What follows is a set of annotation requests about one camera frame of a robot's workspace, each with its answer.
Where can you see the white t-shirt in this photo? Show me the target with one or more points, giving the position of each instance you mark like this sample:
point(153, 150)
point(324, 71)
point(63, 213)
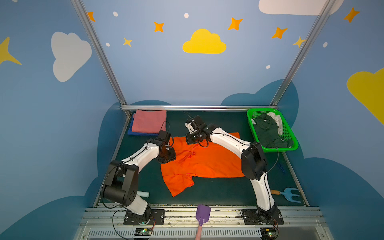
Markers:
point(278, 120)

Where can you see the left circuit board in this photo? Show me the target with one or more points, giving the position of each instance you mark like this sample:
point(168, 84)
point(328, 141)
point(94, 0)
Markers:
point(143, 232)

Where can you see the back aluminium frame rail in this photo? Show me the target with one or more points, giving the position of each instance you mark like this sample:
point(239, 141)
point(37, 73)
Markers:
point(193, 108)

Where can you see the light teal toy trowel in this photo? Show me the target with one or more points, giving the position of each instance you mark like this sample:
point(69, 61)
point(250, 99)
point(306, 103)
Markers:
point(143, 194)

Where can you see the right circuit board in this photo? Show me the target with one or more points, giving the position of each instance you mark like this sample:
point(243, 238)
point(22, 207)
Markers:
point(269, 233)

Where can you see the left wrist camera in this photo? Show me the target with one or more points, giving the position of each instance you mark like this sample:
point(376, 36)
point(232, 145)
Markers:
point(164, 136)

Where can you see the folded blue t-shirt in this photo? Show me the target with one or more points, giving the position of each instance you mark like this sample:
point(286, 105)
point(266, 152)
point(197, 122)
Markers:
point(131, 133)

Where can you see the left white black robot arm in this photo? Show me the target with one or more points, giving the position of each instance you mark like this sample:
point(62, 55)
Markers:
point(122, 179)

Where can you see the orange t-shirt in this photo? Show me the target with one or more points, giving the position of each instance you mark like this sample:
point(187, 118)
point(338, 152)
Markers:
point(213, 161)

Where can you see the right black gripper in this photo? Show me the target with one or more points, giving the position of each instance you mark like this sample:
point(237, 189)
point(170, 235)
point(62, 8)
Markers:
point(192, 139)

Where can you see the purple toy shovel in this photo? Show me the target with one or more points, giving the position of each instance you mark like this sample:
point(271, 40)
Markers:
point(202, 215)

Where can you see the dark green t-shirt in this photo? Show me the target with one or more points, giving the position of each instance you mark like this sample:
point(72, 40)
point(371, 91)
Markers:
point(267, 132)

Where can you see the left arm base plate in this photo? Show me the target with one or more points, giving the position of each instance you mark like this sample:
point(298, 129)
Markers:
point(156, 216)

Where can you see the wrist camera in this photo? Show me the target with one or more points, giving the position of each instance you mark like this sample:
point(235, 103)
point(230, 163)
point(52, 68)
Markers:
point(195, 124)
point(164, 136)

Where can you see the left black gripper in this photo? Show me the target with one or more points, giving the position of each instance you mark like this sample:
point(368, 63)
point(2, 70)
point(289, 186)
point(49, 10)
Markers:
point(166, 154)

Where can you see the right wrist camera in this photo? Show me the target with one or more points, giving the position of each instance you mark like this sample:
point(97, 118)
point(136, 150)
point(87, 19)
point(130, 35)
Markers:
point(195, 124)

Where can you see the blue toy rake wooden handle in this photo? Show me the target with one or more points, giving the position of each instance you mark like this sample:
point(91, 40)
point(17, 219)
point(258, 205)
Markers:
point(288, 194)

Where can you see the folded pink t-shirt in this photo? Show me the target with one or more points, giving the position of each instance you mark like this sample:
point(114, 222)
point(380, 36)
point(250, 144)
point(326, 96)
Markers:
point(149, 122)

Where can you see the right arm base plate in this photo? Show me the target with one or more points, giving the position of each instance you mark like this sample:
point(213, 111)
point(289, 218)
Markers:
point(261, 217)

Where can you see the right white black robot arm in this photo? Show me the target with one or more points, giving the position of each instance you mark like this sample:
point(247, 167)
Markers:
point(253, 161)

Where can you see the circuit board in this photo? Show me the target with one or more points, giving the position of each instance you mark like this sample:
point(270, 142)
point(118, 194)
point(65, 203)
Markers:
point(269, 233)
point(143, 232)

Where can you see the green plastic basket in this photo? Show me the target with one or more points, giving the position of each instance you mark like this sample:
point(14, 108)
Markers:
point(287, 132)

